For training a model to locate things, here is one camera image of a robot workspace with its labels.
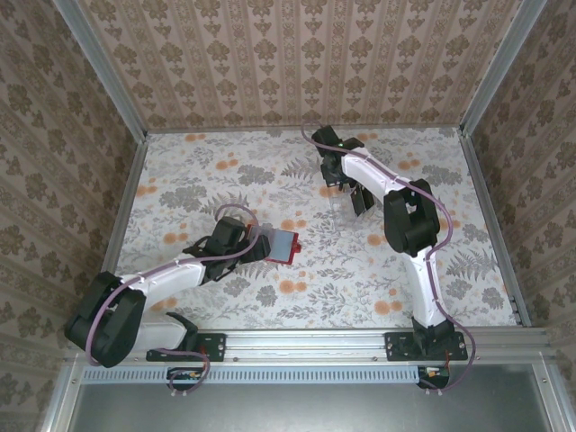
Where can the red card holder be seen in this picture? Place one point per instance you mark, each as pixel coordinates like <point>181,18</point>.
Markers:
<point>283,247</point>

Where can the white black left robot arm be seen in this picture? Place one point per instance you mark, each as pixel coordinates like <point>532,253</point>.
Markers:
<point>175,276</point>

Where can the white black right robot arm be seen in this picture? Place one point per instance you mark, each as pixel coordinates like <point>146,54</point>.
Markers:
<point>364,173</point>

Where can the black credit card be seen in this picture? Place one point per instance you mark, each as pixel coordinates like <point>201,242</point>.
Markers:
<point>357,204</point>
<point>369,200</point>

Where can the floral patterned table cover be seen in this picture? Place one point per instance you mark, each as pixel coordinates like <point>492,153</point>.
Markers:
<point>315,292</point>

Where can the black connector board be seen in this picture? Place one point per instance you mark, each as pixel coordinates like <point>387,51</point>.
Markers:
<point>434,382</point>
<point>182,381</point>

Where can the grey metal sheet panel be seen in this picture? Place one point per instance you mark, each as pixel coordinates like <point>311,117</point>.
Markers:
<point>306,409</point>

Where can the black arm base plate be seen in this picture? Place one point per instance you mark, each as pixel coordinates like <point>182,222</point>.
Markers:
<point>216,346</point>
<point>398,346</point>

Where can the aluminium front rail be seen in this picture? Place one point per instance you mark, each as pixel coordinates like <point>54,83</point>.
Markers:
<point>306,344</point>

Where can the aluminium side rail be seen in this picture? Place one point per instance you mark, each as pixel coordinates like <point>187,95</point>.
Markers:
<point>128,189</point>
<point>493,225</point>

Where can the aluminium frame post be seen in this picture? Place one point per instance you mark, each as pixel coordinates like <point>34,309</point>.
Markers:
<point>105,72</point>
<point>500,67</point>

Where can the aluminium lower frame profile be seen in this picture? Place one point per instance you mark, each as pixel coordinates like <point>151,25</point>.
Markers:
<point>544,396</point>
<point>63,396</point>

